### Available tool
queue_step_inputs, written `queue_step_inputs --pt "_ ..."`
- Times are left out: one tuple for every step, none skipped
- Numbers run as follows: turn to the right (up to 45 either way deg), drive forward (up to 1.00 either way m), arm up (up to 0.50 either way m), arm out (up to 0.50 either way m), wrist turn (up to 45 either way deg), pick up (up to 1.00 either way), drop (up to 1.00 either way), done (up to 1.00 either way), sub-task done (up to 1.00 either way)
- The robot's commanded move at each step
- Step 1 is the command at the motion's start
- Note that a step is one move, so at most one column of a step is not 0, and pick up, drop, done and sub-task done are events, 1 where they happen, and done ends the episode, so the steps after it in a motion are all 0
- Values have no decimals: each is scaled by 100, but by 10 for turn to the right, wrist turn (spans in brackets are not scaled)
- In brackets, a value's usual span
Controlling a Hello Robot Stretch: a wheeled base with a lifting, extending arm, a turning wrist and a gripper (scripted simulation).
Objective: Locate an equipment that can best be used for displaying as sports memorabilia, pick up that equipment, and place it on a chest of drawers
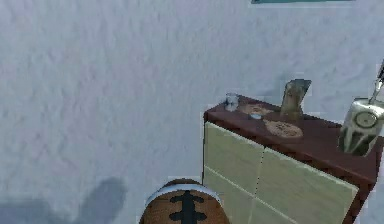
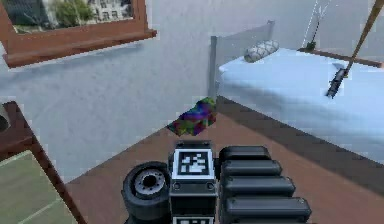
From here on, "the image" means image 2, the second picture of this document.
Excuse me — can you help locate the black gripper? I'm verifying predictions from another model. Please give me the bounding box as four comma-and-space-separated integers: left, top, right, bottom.
120, 161, 172, 224

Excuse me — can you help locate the brown wooden chest of drawers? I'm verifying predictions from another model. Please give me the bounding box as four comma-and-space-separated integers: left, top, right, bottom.
0, 100, 88, 224

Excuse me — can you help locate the multicoloured cloth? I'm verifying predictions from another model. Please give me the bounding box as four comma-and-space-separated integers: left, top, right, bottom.
165, 96, 218, 137

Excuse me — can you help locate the brown framed window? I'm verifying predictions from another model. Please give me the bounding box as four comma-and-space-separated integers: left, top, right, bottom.
0, 0, 158, 69

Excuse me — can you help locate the pale blue bed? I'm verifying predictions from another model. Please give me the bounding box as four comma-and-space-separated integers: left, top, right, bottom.
207, 19, 384, 165

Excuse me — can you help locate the grey patterned pillow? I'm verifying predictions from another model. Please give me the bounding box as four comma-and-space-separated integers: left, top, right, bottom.
243, 39, 280, 64

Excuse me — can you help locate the white tennis racket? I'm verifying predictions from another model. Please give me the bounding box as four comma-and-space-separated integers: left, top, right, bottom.
301, 0, 334, 52

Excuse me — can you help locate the wooden baseball bat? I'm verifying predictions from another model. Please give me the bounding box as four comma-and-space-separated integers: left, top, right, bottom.
325, 0, 384, 100

